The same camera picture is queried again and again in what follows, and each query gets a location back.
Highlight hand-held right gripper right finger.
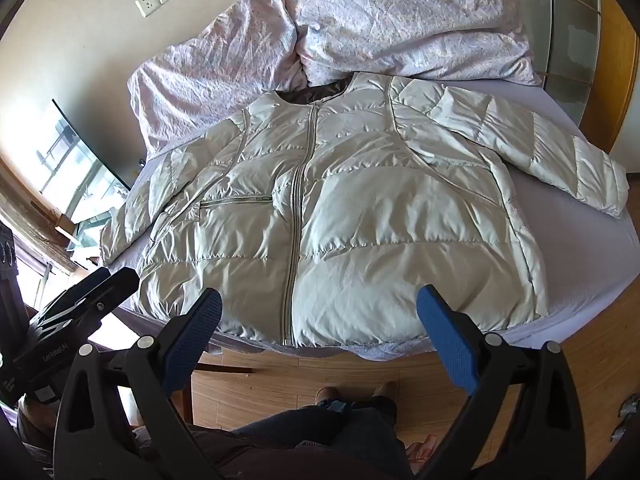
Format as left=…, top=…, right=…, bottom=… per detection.
left=416, top=284, right=592, bottom=480

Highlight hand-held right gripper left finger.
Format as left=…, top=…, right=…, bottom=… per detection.
left=52, top=287, right=223, bottom=480

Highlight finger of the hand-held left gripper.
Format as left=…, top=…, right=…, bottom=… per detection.
left=42, top=266, right=113, bottom=317
left=27, top=269, right=141, bottom=343

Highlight cream puffer jacket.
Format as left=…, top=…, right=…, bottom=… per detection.
left=100, top=72, right=631, bottom=348

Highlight wooden television cabinet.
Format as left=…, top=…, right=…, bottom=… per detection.
left=0, top=157, right=103, bottom=281

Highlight black flat screen television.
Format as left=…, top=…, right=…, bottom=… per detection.
left=37, top=100, right=133, bottom=241

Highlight bed with lilac sheet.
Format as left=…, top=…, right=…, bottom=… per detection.
left=100, top=80, right=640, bottom=367

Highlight person's legs in dark jeans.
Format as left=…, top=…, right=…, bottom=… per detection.
left=227, top=394, right=401, bottom=480

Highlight pink floral duvet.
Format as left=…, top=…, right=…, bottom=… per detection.
left=127, top=0, right=546, bottom=153

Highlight wooden wardrobe with glass doors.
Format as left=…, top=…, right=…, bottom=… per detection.
left=492, top=0, right=640, bottom=173

